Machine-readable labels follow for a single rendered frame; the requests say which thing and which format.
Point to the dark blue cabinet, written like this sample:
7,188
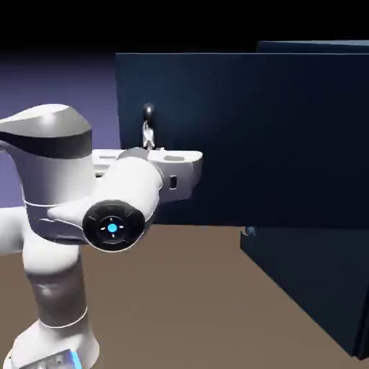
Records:
317,46

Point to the small dark blue cabinet door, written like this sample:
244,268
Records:
302,276

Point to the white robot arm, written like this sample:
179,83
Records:
54,178

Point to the large dark blue cabinet door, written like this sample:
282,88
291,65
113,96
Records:
259,129

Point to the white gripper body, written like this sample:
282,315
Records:
183,168

